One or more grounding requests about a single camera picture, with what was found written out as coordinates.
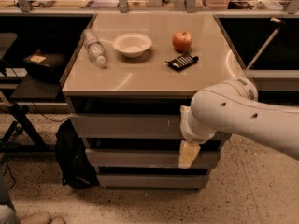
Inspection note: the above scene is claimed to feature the grey middle drawer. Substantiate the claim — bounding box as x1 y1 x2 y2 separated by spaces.
85 148 222 170

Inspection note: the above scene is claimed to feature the grey bottom drawer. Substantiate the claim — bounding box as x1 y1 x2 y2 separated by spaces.
97 174 209 189

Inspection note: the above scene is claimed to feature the clear plastic water bottle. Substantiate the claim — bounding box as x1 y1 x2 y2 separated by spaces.
81 29 107 68

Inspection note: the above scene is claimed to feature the white bowl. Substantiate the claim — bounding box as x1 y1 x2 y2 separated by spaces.
112 33 152 58

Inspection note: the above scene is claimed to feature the grey drawer cabinet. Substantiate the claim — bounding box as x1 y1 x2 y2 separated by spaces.
63 11 243 177

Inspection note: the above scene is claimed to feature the black side table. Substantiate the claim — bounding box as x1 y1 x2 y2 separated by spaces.
0 32 64 154

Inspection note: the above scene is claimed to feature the white leaning pole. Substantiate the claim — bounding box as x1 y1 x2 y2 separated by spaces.
246 17 286 70

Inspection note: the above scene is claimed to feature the tan shoe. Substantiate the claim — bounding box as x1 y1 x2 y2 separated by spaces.
20 211 51 224

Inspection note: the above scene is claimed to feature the grey drawer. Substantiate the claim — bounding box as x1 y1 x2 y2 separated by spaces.
68 112 232 141
97 174 209 189
85 148 222 170

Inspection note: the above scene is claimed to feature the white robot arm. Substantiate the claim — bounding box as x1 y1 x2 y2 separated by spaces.
180 77 299 160

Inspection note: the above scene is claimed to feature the red apple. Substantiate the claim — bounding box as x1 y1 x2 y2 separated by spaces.
172 30 192 52

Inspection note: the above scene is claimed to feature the black box with label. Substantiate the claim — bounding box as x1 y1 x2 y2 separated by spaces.
23 50 67 84

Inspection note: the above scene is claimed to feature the black snack bar wrapper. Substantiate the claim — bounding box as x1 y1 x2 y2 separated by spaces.
166 52 199 72

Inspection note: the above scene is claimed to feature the black backpack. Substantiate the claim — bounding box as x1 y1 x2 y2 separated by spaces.
55 119 99 189

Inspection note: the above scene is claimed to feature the grey top drawer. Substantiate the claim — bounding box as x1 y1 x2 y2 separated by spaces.
68 112 232 141

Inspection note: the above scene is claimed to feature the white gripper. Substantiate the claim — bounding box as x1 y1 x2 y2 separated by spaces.
178 105 216 169

